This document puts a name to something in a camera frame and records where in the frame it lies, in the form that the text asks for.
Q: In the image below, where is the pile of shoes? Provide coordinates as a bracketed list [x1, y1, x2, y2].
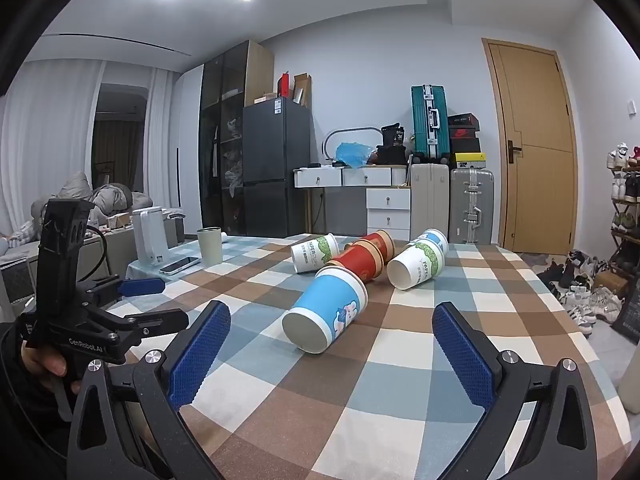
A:
[537, 250, 626, 338]

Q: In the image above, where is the white desk with drawers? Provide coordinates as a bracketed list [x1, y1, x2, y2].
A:
[293, 162, 413, 243]

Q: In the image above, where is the black bag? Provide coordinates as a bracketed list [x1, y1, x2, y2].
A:
[376, 122, 412, 165]

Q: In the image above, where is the person's left hand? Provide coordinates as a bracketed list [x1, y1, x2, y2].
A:
[20, 344, 83, 396]

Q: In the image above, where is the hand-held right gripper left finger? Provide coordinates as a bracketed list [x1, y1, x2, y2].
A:
[67, 300, 233, 480]

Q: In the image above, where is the blue plastic bag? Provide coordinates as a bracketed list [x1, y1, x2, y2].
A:
[336, 141, 373, 168]

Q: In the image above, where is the pale green tumbler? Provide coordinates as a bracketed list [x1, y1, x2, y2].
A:
[196, 227, 223, 266]

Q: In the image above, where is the beige suitcase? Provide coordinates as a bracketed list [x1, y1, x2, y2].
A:
[409, 162, 450, 243]

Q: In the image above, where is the white water dispenser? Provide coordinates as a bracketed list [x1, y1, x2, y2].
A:
[131, 206, 171, 267]

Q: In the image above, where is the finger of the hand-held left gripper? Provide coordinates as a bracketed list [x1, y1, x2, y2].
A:
[116, 277, 166, 297]
[122, 310, 190, 338]

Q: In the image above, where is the shoe rack with shoes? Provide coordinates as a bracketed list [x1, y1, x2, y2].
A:
[606, 144, 640, 301]

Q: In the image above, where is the black cable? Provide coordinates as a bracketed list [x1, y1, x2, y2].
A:
[82, 225, 109, 291]

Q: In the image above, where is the smartphone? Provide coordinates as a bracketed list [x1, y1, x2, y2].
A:
[159, 256, 201, 275]

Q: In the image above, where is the white green-print paper cup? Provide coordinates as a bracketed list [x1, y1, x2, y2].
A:
[290, 233, 341, 275]
[387, 241, 446, 291]

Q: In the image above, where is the wooden door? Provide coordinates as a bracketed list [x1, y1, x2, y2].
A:
[481, 37, 581, 256]

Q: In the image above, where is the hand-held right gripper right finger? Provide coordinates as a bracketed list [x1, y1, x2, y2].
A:
[431, 302, 598, 480]

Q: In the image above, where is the red paper cup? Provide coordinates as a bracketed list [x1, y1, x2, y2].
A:
[324, 240, 385, 286]
[360, 229, 396, 263]

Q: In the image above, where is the blue cartoon paper cup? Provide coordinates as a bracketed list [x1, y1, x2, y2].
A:
[281, 265, 369, 356]
[407, 228, 449, 261]

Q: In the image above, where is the cardboard box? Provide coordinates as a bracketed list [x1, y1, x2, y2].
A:
[292, 74, 313, 107]

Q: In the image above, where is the yellow and black shoe box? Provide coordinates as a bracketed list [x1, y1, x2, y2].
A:
[451, 152, 487, 170]

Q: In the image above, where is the dark glass-door cabinet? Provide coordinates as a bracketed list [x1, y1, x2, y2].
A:
[197, 40, 275, 236]

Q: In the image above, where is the teal suitcase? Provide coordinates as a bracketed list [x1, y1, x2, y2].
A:
[411, 85, 449, 161]

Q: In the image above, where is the grey jacket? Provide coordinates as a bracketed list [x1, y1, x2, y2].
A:
[32, 172, 146, 231]

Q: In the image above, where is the dark grey refrigerator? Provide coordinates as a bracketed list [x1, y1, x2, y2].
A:
[242, 97, 312, 238]

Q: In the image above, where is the white curtain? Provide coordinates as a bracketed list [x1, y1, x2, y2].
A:
[0, 60, 103, 236]
[145, 67, 183, 211]

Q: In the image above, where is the silver suitcase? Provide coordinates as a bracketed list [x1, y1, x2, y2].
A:
[449, 167, 495, 246]

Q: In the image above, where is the checkered tablecloth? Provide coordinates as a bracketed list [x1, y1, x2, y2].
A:
[107, 232, 628, 480]

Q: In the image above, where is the bent metal tube frame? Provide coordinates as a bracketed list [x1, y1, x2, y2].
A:
[322, 126, 383, 163]

